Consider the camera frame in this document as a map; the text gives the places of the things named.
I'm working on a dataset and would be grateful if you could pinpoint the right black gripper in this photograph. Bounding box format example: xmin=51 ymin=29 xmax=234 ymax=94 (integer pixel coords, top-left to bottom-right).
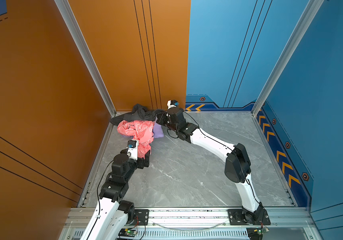
xmin=155 ymin=112 xmax=180 ymax=134

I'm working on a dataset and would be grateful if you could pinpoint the purple cloth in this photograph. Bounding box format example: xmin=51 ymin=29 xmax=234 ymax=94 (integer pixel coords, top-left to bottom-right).
xmin=152 ymin=123 xmax=164 ymax=139

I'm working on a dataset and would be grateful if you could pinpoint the pink patterned cloth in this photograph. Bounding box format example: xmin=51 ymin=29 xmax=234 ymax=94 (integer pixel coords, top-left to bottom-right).
xmin=117 ymin=120 xmax=154 ymax=158

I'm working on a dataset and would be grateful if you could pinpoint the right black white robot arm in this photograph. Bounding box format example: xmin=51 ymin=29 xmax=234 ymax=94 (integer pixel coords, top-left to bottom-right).
xmin=156 ymin=107 xmax=271 ymax=226

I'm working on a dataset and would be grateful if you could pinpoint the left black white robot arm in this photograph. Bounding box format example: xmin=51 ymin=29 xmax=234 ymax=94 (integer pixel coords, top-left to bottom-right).
xmin=81 ymin=152 xmax=150 ymax=240

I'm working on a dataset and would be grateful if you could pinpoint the dark grey cloth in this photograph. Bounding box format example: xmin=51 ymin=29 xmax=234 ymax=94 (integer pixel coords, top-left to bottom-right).
xmin=110 ymin=104 xmax=165 ymax=126

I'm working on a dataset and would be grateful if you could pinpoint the left green circuit board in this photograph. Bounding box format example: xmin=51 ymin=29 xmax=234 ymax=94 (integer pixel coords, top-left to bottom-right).
xmin=117 ymin=229 xmax=138 ymax=240

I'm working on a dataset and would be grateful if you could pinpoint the green circuit board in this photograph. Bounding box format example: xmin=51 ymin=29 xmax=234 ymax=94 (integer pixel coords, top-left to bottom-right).
xmin=253 ymin=226 xmax=269 ymax=236
xmin=117 ymin=229 xmax=138 ymax=240

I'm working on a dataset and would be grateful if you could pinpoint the right green circuit board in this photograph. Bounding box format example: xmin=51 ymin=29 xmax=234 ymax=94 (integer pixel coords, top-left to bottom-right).
xmin=253 ymin=226 xmax=269 ymax=236

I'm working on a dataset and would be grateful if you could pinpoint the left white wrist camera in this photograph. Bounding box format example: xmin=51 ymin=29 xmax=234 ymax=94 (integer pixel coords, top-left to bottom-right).
xmin=127 ymin=140 xmax=138 ymax=161

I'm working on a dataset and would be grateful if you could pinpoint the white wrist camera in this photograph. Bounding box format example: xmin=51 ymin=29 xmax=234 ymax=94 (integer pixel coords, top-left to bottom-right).
xmin=167 ymin=100 xmax=179 ymax=109
xmin=127 ymin=140 xmax=138 ymax=161

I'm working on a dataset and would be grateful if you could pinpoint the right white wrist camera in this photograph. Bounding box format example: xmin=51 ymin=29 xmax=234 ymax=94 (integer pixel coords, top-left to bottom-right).
xmin=167 ymin=100 xmax=179 ymax=109

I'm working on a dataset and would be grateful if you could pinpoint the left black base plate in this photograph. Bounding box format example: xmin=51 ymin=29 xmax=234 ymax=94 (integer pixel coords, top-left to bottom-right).
xmin=126 ymin=209 xmax=149 ymax=226

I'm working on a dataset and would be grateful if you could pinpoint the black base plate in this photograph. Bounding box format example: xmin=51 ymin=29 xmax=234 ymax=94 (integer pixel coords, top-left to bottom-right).
xmin=126 ymin=209 xmax=149 ymax=226
xmin=227 ymin=209 xmax=271 ymax=226

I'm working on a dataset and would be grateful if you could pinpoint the aluminium front rail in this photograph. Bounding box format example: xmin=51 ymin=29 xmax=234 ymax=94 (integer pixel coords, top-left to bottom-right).
xmin=64 ymin=206 xmax=316 ymax=229

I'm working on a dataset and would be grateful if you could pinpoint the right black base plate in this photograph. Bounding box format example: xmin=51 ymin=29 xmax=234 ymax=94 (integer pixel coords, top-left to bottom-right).
xmin=227 ymin=209 xmax=271 ymax=226

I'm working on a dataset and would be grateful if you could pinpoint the left aluminium corner post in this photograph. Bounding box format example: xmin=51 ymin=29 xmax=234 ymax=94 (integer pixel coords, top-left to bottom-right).
xmin=54 ymin=0 xmax=117 ymax=117

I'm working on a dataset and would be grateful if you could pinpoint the aluminium corner post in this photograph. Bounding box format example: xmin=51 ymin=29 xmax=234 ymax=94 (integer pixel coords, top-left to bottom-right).
xmin=251 ymin=0 xmax=324 ymax=117
xmin=54 ymin=0 xmax=117 ymax=117

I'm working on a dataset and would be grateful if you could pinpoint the right aluminium corner post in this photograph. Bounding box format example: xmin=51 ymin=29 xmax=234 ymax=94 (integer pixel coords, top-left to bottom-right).
xmin=251 ymin=0 xmax=324 ymax=117

